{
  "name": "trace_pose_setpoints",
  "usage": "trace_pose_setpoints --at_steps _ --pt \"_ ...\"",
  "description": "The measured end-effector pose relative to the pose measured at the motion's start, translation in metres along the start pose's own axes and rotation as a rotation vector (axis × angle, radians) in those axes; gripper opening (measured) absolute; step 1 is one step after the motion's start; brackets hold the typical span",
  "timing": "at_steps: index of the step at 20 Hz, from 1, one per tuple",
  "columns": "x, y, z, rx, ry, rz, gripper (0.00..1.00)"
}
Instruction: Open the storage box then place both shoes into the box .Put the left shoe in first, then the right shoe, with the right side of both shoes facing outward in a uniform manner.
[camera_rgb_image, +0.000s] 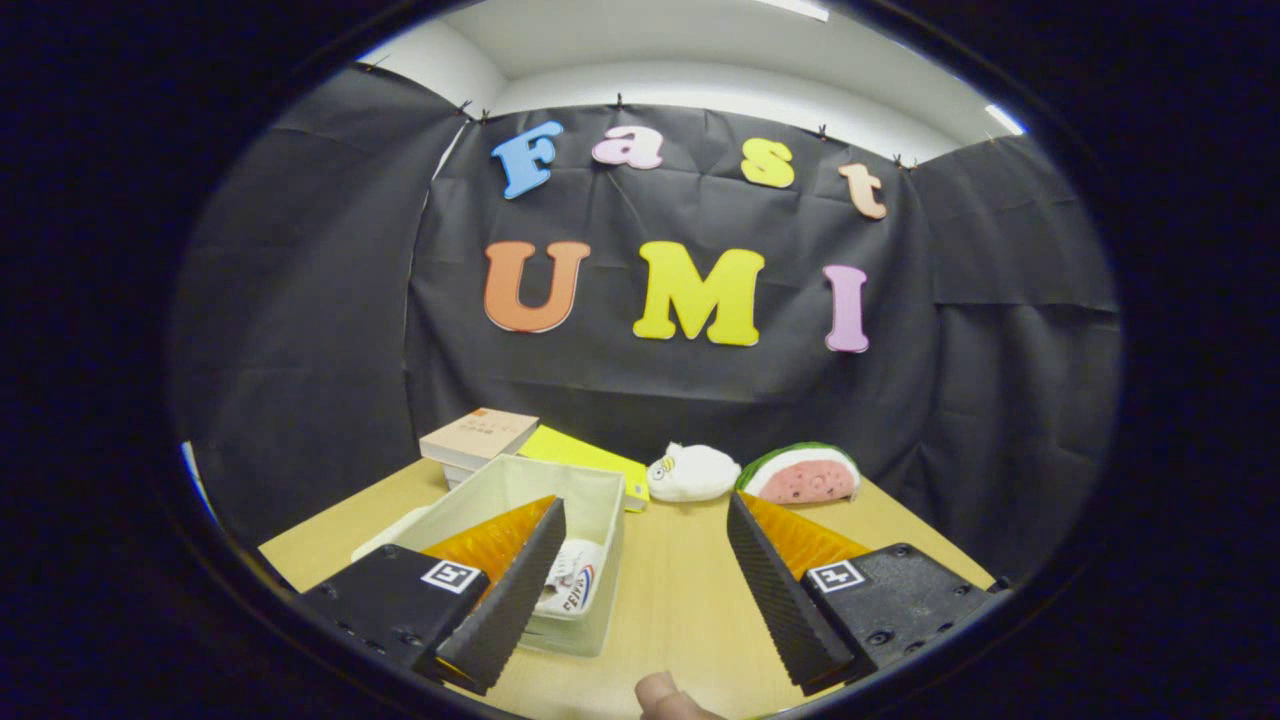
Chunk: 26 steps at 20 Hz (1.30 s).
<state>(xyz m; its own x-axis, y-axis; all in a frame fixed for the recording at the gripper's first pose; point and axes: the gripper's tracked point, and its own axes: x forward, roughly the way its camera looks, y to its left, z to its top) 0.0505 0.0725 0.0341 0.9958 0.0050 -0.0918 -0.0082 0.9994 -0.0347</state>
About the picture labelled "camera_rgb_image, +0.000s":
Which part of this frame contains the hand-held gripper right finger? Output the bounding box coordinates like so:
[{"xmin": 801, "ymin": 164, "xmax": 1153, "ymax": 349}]
[{"xmin": 726, "ymin": 490, "xmax": 996, "ymax": 698}]

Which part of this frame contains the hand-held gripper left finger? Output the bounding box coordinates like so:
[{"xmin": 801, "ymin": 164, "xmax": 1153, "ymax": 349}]
[{"xmin": 300, "ymin": 495, "xmax": 568, "ymax": 698}]

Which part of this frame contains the white canvas shoe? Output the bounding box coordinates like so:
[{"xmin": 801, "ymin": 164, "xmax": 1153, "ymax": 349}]
[{"xmin": 535, "ymin": 538, "xmax": 608, "ymax": 618}]

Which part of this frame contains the beige fabric storage box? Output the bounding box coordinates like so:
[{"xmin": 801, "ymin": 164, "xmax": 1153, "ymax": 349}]
[{"xmin": 352, "ymin": 454, "xmax": 627, "ymax": 658}]

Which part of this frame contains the watermelon slice plush toy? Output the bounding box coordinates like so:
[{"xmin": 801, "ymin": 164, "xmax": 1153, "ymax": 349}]
[{"xmin": 735, "ymin": 442, "xmax": 862, "ymax": 505}]

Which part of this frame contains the white plush toy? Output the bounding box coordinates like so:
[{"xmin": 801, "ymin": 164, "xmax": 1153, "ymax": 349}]
[{"xmin": 646, "ymin": 442, "xmax": 742, "ymax": 503}]

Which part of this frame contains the yellow book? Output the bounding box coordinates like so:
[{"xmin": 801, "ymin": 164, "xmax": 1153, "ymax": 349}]
[{"xmin": 516, "ymin": 425, "xmax": 651, "ymax": 513}]

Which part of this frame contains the tan book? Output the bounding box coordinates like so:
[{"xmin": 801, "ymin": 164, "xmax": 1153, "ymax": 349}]
[{"xmin": 419, "ymin": 407, "xmax": 541, "ymax": 489}]

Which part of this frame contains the black backdrop cloth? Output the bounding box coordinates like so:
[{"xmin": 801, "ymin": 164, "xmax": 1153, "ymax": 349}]
[{"xmin": 170, "ymin": 65, "xmax": 1121, "ymax": 581}]

